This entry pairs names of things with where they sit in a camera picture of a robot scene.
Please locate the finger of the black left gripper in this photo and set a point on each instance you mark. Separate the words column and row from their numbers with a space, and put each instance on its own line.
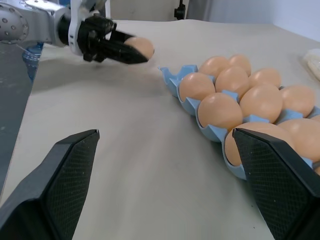
column 120, row 53
column 119, row 36

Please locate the white plastic bag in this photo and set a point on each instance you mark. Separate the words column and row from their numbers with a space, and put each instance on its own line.
column 313, row 62

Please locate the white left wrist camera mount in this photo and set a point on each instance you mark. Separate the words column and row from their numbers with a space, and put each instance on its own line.
column 74, row 37

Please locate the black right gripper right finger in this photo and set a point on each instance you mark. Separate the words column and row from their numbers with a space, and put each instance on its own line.
column 277, row 185

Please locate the black stand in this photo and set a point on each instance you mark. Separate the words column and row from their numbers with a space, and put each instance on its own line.
column 179, row 11

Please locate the blue egg tray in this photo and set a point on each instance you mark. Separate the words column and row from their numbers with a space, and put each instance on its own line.
column 175, row 80

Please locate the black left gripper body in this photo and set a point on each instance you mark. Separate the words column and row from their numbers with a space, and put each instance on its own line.
column 90, row 35

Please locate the brown egg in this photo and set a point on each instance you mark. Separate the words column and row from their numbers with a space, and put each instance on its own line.
column 232, row 80
column 265, row 77
column 260, row 131
column 197, row 86
column 240, row 63
column 306, row 137
column 298, row 100
column 261, row 102
column 142, row 45
column 220, row 110
column 213, row 65

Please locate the clear blue water bottle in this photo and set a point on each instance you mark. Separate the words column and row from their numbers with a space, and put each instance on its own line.
column 31, row 57

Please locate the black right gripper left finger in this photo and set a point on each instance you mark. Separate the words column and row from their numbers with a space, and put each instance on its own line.
column 60, row 180

